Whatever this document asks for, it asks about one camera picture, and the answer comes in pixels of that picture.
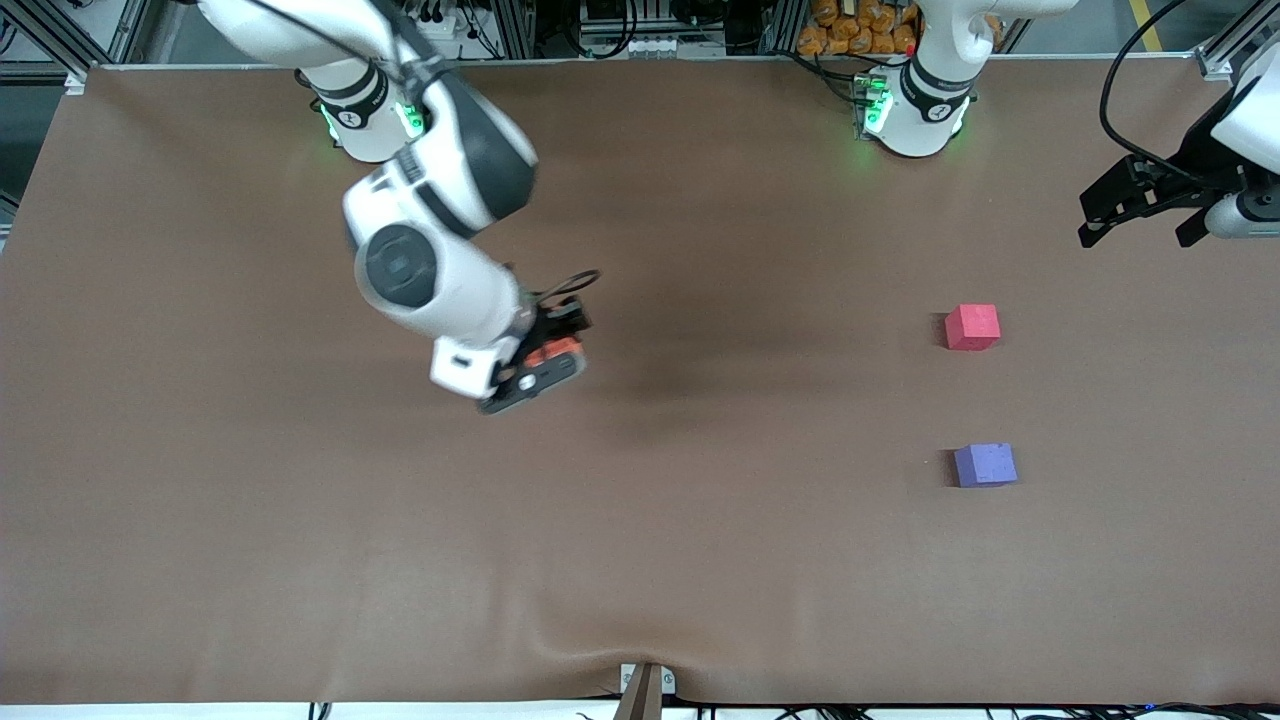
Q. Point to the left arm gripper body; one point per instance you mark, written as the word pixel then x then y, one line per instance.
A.
pixel 1201 153

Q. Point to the orange foam block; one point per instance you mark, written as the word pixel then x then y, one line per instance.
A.
pixel 552 352

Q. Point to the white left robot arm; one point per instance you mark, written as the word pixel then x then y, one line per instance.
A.
pixel 925 110

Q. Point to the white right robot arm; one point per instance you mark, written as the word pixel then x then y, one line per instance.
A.
pixel 440 290

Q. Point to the red foam block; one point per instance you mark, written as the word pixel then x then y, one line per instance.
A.
pixel 972 327

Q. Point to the brown table mat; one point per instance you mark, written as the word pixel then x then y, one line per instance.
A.
pixel 700 550

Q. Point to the white terminal strip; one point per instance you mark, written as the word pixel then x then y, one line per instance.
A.
pixel 650 46

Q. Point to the purple foam block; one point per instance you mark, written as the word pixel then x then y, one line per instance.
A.
pixel 985 465

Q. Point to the white power strip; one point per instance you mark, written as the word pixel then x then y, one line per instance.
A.
pixel 445 27

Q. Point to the pile of orange snacks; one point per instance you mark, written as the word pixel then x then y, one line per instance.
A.
pixel 850 30

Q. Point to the brown wooden bar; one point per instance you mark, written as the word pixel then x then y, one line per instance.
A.
pixel 640 700

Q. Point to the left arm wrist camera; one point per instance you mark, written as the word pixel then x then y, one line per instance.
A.
pixel 1248 215

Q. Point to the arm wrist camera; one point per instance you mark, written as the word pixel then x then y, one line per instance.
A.
pixel 535 385
pixel 1248 215

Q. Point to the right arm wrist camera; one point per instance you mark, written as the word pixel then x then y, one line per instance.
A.
pixel 535 385

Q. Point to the aluminium frame profile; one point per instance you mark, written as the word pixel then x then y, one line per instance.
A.
pixel 1235 45
pixel 45 40

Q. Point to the metal bracket with screws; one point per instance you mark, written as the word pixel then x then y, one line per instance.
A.
pixel 668 682

